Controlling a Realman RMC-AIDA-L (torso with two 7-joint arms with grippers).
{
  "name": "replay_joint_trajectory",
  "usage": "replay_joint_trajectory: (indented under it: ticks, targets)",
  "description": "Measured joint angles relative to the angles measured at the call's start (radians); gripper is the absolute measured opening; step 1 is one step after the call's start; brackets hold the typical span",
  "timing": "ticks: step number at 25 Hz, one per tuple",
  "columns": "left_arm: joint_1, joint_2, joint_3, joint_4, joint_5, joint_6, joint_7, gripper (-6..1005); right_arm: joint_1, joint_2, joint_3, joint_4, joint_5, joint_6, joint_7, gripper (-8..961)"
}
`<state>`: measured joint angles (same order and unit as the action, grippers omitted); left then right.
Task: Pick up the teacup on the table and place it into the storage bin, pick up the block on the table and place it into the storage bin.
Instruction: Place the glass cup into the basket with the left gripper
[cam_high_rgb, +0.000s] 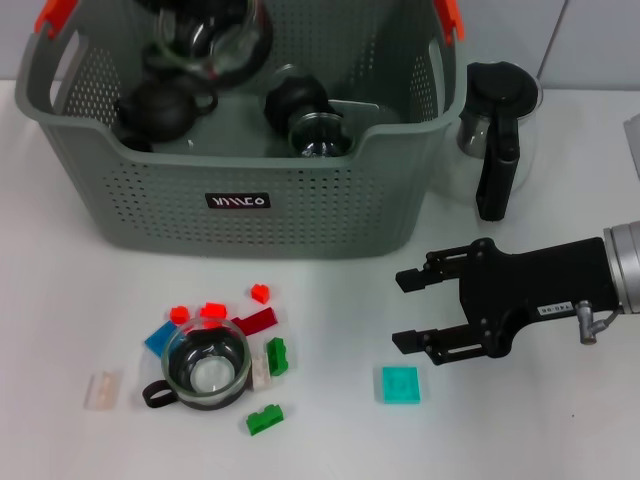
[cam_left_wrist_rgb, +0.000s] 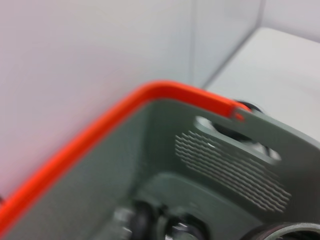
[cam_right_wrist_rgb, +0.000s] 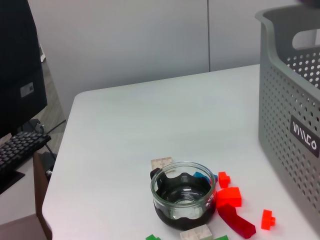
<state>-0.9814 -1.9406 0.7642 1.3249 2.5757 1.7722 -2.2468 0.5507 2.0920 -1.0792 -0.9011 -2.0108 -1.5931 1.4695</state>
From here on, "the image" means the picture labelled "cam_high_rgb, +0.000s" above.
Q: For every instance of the glass teacup black holder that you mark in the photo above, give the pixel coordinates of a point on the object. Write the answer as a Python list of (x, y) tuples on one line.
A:
[(320, 137), (210, 375), (295, 100), (225, 50)]

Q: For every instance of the clear toy brick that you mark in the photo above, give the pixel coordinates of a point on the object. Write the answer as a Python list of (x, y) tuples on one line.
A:
[(102, 391)]

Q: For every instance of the small red toy brick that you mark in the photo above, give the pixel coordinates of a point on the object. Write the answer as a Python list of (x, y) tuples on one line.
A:
[(214, 310), (178, 314), (260, 294)]

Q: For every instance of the green toy brick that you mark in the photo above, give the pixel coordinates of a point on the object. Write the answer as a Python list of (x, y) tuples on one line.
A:
[(278, 357), (264, 420)]

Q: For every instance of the grey perforated storage bin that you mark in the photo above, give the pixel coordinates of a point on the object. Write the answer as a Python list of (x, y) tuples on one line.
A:
[(250, 225)]

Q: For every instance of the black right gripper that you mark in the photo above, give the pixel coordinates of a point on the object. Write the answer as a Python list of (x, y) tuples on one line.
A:
[(535, 285)]

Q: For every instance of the white toy brick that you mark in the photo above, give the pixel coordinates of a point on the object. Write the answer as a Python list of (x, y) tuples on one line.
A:
[(261, 374)]

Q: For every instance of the glass coffee pot black lid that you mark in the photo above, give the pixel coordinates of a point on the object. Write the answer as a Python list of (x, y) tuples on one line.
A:
[(505, 87)]

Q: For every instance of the teal square toy brick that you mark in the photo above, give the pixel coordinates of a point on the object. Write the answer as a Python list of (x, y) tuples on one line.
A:
[(401, 385)]

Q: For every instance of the black clay teapot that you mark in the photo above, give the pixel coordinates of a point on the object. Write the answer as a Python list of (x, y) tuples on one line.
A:
[(160, 112)]

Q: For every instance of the long dark red toy brick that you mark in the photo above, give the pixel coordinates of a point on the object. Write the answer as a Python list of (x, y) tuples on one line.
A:
[(257, 321)]

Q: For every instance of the blue toy brick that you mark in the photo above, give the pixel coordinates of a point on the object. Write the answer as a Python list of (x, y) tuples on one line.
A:
[(157, 340)]

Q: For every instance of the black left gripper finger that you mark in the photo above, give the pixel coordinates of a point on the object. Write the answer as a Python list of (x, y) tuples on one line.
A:
[(152, 5)]

